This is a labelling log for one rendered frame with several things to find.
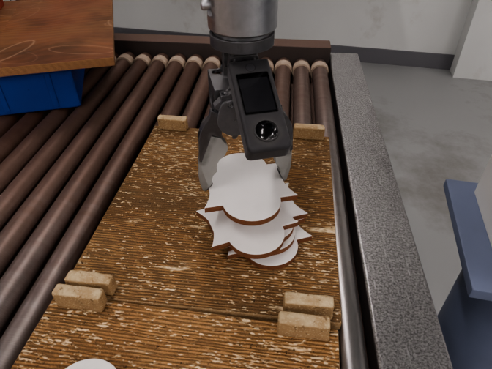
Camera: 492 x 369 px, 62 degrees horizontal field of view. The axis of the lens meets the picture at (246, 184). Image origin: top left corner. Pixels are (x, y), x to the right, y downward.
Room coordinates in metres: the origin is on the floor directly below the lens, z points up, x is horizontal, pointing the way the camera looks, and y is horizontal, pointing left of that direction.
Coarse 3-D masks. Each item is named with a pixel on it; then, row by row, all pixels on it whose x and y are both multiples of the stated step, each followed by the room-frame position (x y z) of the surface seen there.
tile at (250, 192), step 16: (224, 160) 0.48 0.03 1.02; (240, 160) 0.48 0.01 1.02; (256, 160) 0.48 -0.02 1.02; (224, 176) 0.44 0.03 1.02; (240, 176) 0.44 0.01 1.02; (256, 176) 0.44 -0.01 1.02; (272, 176) 0.44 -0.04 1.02; (224, 192) 0.41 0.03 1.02; (240, 192) 0.41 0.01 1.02; (256, 192) 0.41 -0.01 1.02; (272, 192) 0.41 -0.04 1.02; (288, 192) 0.41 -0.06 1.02; (208, 208) 0.38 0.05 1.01; (224, 208) 0.38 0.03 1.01; (240, 208) 0.38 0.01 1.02; (256, 208) 0.38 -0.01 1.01; (272, 208) 0.38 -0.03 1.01; (256, 224) 0.36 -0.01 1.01
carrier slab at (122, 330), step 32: (64, 320) 0.27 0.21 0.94; (96, 320) 0.27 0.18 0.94; (128, 320) 0.27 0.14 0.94; (160, 320) 0.27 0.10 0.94; (192, 320) 0.27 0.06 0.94; (224, 320) 0.27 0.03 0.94; (256, 320) 0.27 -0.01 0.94; (32, 352) 0.23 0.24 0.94; (64, 352) 0.23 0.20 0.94; (96, 352) 0.23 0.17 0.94; (128, 352) 0.23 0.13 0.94; (160, 352) 0.23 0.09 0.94; (192, 352) 0.23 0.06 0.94; (224, 352) 0.23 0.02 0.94; (256, 352) 0.23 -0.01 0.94; (288, 352) 0.23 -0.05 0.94; (320, 352) 0.23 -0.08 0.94
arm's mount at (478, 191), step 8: (488, 168) 0.57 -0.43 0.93; (488, 176) 0.56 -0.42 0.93; (480, 184) 0.57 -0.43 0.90; (488, 184) 0.54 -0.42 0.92; (480, 192) 0.56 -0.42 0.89; (488, 192) 0.53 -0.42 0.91; (480, 200) 0.55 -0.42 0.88; (488, 200) 0.52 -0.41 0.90; (480, 208) 0.53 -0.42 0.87; (488, 208) 0.51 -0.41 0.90; (488, 216) 0.50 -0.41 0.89; (488, 224) 0.48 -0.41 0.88; (488, 232) 0.47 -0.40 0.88
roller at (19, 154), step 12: (96, 72) 1.01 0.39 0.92; (84, 84) 0.94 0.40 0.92; (96, 84) 0.98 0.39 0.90; (84, 96) 0.91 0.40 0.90; (60, 108) 0.82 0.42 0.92; (72, 108) 0.84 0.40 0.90; (48, 120) 0.76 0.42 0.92; (60, 120) 0.78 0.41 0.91; (36, 132) 0.72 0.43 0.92; (48, 132) 0.73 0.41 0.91; (24, 144) 0.67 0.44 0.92; (36, 144) 0.68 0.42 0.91; (12, 156) 0.63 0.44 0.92; (24, 156) 0.64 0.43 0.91; (0, 168) 0.59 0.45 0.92; (12, 168) 0.60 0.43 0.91; (0, 180) 0.56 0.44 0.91; (0, 192) 0.54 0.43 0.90
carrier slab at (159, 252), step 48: (144, 144) 0.65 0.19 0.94; (192, 144) 0.65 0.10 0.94; (240, 144) 0.65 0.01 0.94; (144, 192) 0.51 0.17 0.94; (192, 192) 0.51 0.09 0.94; (96, 240) 0.40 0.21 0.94; (144, 240) 0.40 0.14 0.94; (192, 240) 0.40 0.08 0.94; (144, 288) 0.32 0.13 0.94; (192, 288) 0.32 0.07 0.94; (240, 288) 0.32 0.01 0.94; (288, 288) 0.32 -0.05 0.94; (336, 288) 0.32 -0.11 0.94
